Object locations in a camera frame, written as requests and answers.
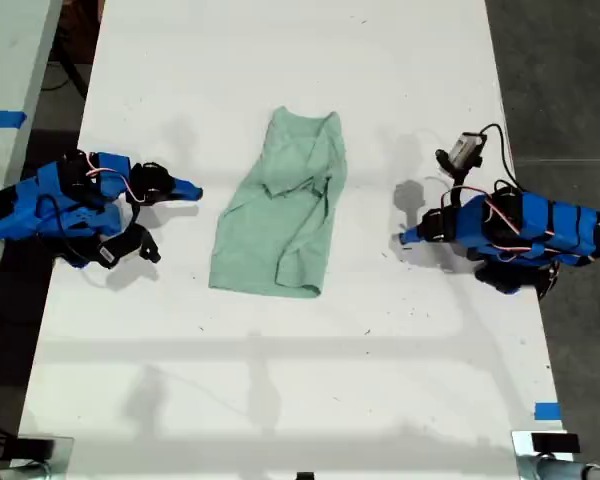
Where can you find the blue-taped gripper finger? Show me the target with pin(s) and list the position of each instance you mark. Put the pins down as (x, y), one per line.
(186, 196)
(415, 240)
(413, 233)
(187, 187)

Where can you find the pale green T-shirt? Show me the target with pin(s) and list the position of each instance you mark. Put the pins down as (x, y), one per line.
(280, 225)

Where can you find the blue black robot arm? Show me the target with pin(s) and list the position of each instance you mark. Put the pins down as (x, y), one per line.
(55, 205)
(545, 230)

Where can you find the long blue tape strip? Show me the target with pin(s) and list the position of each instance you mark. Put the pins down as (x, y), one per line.
(0, 119)

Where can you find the white side table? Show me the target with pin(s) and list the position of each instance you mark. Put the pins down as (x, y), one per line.
(10, 55)

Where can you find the short blue tape strip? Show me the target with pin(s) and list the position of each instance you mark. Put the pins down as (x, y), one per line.
(547, 411)

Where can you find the silver table clamp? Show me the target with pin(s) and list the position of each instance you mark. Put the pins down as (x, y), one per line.
(60, 457)
(525, 455)

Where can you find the small black box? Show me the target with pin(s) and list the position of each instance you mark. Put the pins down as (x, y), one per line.
(555, 443)
(34, 448)

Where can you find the tiny black clip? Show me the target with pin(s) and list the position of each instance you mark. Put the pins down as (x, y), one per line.
(305, 476)

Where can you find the grey black camera box on stalk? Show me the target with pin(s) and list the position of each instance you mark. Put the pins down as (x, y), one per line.
(466, 149)

